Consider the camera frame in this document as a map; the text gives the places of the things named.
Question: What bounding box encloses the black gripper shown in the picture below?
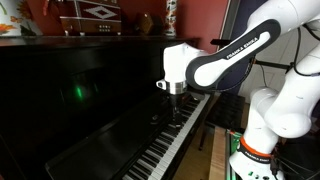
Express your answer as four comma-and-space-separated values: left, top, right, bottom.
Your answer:
166, 90, 194, 126

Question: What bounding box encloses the black piano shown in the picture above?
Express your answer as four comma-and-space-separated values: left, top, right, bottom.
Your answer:
0, 35, 212, 180

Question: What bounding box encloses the black piano bench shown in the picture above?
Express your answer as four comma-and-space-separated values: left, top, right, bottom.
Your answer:
198, 92, 247, 152

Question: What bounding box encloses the light wooden board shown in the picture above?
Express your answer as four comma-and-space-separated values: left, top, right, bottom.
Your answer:
208, 126, 228, 180

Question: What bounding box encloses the dark brown ornament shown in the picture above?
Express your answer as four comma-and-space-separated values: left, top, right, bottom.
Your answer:
134, 12, 155, 36

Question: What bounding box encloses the patterned ceramic vase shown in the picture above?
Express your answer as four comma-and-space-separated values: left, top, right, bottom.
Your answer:
164, 0, 178, 37

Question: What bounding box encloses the floral painting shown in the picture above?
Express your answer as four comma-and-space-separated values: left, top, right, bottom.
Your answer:
0, 0, 44, 37

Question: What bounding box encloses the brown patterned accordion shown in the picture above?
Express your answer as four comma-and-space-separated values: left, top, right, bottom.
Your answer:
59, 0, 123, 36

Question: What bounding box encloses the black base cable bundle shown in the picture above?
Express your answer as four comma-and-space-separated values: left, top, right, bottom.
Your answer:
269, 136, 320, 180

